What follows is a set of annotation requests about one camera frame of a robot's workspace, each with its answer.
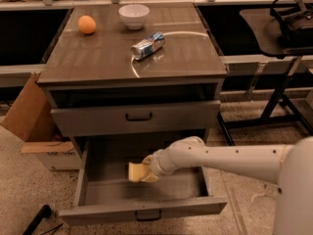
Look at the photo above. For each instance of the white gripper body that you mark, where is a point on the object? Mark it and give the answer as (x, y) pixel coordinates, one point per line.
(158, 163)

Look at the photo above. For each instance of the yellow sponge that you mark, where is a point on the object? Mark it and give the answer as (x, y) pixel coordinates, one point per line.
(138, 172)

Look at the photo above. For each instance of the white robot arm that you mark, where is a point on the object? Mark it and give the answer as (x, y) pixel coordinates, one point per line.
(290, 167)

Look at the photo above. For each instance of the open middle drawer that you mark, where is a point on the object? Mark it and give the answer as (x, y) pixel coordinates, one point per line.
(105, 195)

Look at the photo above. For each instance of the closed top drawer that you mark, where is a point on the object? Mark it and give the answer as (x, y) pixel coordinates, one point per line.
(135, 118)

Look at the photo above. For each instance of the grey drawer cabinet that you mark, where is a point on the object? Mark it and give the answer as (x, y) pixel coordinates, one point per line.
(98, 70)

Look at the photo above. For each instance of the black stand leg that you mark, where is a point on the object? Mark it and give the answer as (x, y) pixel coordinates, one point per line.
(44, 212)

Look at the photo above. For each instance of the crushed blue soda can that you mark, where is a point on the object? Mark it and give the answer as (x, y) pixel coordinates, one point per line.
(147, 46)

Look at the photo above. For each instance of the cardboard box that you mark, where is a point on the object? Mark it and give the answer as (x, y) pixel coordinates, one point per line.
(30, 120)

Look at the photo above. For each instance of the white bowl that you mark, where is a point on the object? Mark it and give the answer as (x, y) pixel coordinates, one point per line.
(134, 15)

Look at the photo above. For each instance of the orange fruit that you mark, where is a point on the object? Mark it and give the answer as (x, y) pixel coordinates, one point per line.
(86, 25)

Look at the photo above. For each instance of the black side table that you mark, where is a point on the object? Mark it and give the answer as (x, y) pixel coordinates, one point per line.
(274, 45)

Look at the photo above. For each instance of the black headset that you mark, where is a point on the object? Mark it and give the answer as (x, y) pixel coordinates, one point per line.
(296, 23)

